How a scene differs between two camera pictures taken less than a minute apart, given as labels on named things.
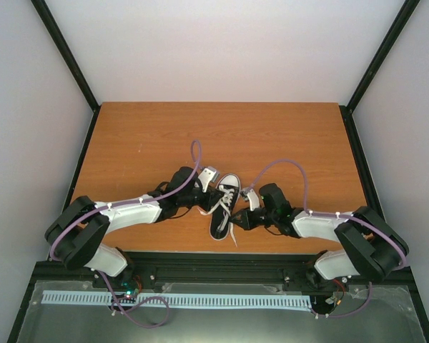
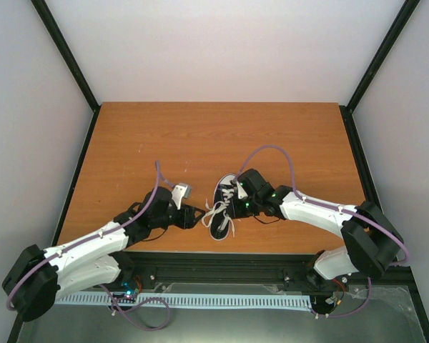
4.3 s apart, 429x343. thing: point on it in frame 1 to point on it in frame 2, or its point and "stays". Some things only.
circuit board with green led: [131, 291] stays
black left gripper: [211, 199] to [187, 221]
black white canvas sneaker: [229, 184] stays
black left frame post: [55, 31] stays
